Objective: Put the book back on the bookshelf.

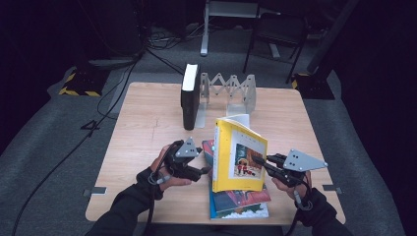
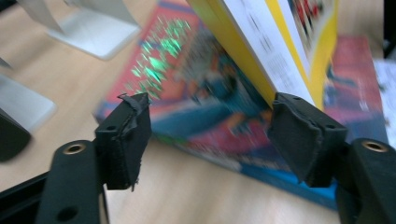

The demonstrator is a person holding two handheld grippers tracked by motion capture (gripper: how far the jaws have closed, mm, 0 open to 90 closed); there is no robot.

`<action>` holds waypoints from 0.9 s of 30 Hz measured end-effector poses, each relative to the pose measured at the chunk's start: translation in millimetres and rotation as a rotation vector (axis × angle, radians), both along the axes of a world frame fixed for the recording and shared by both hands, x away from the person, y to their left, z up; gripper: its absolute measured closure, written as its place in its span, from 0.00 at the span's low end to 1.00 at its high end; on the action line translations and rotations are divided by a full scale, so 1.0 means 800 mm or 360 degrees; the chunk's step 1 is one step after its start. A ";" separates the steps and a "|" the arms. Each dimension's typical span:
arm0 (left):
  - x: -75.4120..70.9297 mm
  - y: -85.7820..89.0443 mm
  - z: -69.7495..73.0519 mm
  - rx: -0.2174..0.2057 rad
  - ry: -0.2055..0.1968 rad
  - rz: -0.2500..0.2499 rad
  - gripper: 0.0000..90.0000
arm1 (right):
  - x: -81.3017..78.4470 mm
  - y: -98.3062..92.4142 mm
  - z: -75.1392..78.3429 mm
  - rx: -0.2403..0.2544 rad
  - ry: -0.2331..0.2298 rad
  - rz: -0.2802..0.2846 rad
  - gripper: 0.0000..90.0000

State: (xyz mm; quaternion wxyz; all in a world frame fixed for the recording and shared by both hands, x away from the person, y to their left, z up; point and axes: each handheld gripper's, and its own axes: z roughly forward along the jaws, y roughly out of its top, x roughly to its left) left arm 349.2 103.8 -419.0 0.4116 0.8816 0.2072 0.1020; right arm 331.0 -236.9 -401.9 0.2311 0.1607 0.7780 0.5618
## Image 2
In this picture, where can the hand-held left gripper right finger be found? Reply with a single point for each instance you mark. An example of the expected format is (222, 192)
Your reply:
(308, 140)

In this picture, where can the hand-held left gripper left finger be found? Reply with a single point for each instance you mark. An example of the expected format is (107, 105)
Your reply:
(123, 143)

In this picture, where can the blue and white book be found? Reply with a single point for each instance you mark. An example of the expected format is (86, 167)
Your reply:
(271, 179)

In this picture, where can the colourful illustrated book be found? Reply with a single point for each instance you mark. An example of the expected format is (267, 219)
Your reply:
(202, 77)

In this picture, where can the black hardcover book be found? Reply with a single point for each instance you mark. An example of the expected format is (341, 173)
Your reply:
(12, 137)

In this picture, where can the white expandable book rack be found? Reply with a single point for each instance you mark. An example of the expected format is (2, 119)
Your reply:
(93, 34)

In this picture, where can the yellow paperback book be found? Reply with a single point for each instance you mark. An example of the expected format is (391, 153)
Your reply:
(236, 46)

